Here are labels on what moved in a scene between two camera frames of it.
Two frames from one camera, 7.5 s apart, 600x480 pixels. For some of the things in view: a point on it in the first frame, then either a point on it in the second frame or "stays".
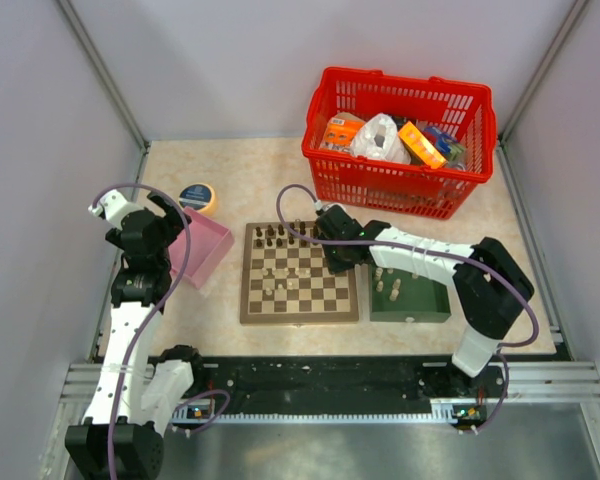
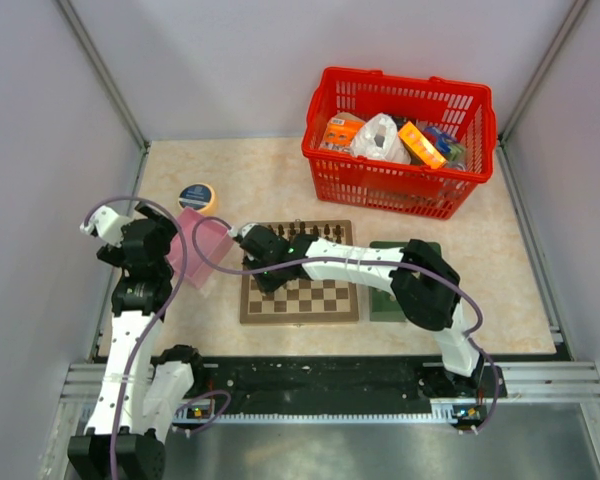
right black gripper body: x=335 y=258 to x=270 y=281
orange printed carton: x=340 y=132 stays
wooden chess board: x=285 y=279 stays
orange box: x=409 y=133 stays
